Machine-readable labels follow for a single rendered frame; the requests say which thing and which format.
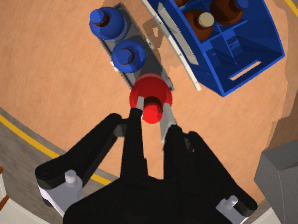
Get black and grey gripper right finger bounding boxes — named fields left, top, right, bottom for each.
left=159, top=102, right=258, bottom=224

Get red labeled bottle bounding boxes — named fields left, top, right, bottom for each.
left=129, top=72, right=173, bottom=124

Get brown bottle with cream cap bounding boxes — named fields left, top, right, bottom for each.
left=183, top=9, right=214, bottom=42
left=174, top=0, right=189, bottom=9

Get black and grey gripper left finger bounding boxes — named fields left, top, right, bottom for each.
left=35, top=96, right=154, bottom=224

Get black flat tray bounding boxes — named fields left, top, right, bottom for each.
left=97, top=2, right=175, bottom=92

